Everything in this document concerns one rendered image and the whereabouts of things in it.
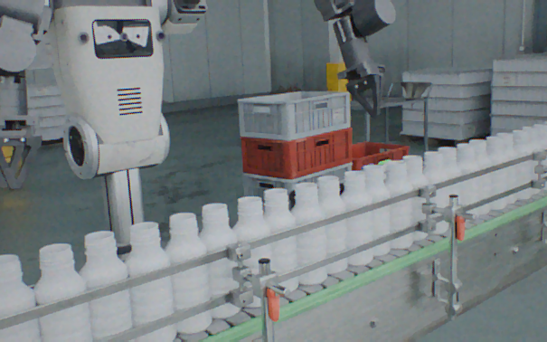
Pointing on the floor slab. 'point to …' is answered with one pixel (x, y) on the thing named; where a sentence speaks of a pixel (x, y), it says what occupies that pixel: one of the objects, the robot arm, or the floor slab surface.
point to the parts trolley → (393, 106)
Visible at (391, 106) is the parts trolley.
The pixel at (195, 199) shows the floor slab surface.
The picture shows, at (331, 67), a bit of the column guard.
